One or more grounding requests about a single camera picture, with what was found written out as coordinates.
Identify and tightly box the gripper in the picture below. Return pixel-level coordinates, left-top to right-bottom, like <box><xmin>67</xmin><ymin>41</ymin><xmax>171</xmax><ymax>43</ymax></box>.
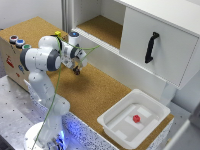
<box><xmin>60</xmin><ymin>46</ymin><xmax>89</xmax><ymax>70</ymax></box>

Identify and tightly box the pink block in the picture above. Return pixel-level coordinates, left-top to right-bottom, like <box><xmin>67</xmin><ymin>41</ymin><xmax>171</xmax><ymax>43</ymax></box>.
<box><xmin>132</xmin><ymin>114</ymin><xmax>141</xmax><ymax>124</ymax></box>

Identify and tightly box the green button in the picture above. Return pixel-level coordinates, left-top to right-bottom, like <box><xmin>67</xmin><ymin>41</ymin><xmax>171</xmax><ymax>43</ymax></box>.
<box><xmin>21</xmin><ymin>43</ymin><xmax>32</xmax><ymax>52</ymax></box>

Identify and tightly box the blue button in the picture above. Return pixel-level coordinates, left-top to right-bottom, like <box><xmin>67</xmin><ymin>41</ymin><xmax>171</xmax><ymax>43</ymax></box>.
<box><xmin>15</xmin><ymin>38</ymin><xmax>26</xmax><ymax>48</ymax></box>

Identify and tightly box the red button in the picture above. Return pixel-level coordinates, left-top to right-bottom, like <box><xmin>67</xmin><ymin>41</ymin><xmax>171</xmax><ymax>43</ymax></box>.
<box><xmin>9</xmin><ymin>34</ymin><xmax>19</xmax><ymax>44</ymax></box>

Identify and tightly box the white plastic box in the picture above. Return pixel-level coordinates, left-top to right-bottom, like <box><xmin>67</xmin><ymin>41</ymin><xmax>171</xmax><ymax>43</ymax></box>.
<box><xmin>96</xmin><ymin>88</ymin><xmax>172</xmax><ymax>150</ymax></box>

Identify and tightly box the white sliding door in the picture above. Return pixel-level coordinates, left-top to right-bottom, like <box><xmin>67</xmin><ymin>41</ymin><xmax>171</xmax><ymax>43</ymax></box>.
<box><xmin>118</xmin><ymin>6</ymin><xmax>200</xmax><ymax>90</ymax></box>

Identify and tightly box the white cabinet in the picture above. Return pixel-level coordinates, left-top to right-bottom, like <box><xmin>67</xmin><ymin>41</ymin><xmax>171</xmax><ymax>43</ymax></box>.
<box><xmin>61</xmin><ymin>0</ymin><xmax>200</xmax><ymax>108</ymax></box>

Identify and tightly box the green cable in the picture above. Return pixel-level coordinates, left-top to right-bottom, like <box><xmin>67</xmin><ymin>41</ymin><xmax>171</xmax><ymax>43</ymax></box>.
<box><xmin>30</xmin><ymin>33</ymin><xmax>101</xmax><ymax>150</ymax></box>

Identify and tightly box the black door handle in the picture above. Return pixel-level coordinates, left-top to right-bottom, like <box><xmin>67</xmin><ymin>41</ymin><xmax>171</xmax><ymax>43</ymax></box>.
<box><xmin>144</xmin><ymin>31</ymin><xmax>160</xmax><ymax>65</ymax></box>

